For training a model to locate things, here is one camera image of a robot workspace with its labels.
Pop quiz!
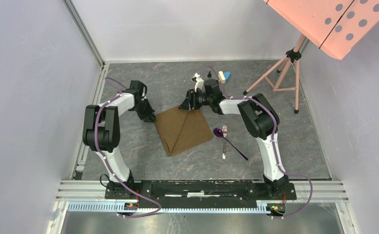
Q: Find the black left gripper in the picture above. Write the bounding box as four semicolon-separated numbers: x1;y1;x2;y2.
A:
132;98;157;124

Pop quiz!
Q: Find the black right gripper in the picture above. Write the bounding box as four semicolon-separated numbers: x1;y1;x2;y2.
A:
179;88;213;111

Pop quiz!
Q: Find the brown cloth napkin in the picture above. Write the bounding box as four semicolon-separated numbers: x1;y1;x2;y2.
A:
155;107;213;156

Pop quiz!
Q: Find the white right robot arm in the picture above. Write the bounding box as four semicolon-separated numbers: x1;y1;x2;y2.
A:
179;74;289;199

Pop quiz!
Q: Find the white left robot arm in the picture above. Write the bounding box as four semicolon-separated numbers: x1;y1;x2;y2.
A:
82;80;156;199

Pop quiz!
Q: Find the cream toy brick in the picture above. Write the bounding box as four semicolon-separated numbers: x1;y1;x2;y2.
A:
218;71;226;84

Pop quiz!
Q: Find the purple spoon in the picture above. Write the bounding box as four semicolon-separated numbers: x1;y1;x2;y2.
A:
213;128;249;161

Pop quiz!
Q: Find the blue wooden triangle block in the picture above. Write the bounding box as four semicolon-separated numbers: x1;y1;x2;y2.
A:
223;72;231;82

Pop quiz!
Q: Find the silver fork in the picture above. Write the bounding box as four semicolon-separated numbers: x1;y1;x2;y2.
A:
222;125;228;159

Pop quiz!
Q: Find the pink tripod stand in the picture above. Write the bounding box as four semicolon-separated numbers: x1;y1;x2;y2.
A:
243;34;306;114

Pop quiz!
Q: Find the pink perforated stand board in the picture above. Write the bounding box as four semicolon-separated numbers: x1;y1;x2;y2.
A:
266;0;379;60

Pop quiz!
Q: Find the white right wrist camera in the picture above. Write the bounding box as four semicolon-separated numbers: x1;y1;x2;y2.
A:
191;73;204;92

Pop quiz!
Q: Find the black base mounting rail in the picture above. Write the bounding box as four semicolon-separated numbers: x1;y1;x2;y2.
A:
104;180;297;209

